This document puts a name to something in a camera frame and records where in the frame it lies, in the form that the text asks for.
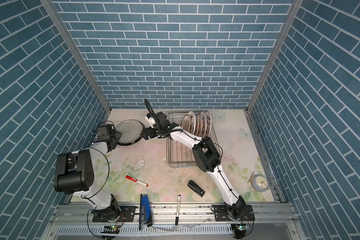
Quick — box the grey ribbed plate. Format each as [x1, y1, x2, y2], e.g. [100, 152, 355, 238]
[116, 120, 144, 146]

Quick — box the watermelon pattern white plate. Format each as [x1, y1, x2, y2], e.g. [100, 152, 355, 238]
[188, 111, 196, 135]

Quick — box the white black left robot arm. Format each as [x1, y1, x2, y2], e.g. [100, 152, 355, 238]
[54, 121, 122, 216]

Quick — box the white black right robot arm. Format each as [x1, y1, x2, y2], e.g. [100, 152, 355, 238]
[141, 111, 254, 221]

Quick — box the orange sunburst white plate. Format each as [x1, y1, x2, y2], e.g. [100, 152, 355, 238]
[181, 114, 191, 132]

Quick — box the rearmost floral patterned plate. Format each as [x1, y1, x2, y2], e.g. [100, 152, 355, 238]
[204, 111, 212, 137]

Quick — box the red white marker pen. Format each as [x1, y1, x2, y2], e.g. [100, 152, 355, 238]
[126, 176, 149, 187]

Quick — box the black stapler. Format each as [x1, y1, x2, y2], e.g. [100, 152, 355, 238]
[188, 180, 205, 198]

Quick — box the blue black box cutter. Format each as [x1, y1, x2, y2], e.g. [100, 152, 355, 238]
[139, 195, 153, 231]

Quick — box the black white marker pen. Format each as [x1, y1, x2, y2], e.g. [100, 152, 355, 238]
[175, 195, 181, 226]

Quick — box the white alarm clock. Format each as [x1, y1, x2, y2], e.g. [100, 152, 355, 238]
[247, 172, 269, 193]

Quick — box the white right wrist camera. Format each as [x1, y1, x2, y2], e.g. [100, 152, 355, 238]
[145, 114, 156, 128]

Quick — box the chrome wire dish rack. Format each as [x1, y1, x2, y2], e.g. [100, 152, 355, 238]
[169, 122, 221, 173]

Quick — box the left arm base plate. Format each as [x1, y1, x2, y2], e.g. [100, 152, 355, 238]
[91, 206, 136, 223]

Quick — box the aluminium front rail frame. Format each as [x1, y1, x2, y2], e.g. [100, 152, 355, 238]
[41, 202, 305, 240]

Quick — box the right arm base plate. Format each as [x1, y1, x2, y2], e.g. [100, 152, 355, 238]
[211, 205, 255, 222]

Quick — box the white slotted cable duct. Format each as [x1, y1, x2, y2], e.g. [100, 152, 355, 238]
[57, 224, 233, 237]

